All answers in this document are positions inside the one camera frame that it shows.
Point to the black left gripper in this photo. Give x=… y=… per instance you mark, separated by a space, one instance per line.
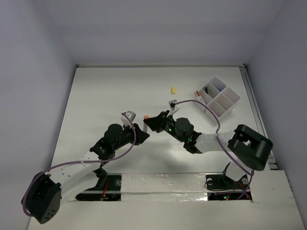
x=137 y=135

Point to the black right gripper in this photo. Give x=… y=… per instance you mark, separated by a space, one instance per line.
x=157 y=123

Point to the white brown-capped marker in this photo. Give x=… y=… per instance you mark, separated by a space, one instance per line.
x=198 y=95

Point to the grey orange-tip marker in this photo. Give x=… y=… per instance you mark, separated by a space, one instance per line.
x=145 y=127

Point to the pink highlighter pen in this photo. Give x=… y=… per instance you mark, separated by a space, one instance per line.
x=217 y=112

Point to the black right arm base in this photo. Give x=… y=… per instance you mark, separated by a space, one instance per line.
x=220 y=187

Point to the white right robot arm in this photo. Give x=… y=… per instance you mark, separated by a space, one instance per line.
x=248 y=150

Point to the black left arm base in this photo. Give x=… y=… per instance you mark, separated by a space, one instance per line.
x=108 y=188

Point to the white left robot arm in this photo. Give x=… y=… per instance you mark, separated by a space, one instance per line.
x=52 y=189

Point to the white divided organizer tray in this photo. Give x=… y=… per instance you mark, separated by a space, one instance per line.
x=224 y=101

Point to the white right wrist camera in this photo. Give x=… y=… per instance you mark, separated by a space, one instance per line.
x=173 y=107

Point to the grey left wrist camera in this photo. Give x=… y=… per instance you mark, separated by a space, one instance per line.
x=127 y=118

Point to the aluminium rail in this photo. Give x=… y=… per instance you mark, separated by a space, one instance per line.
x=256 y=112

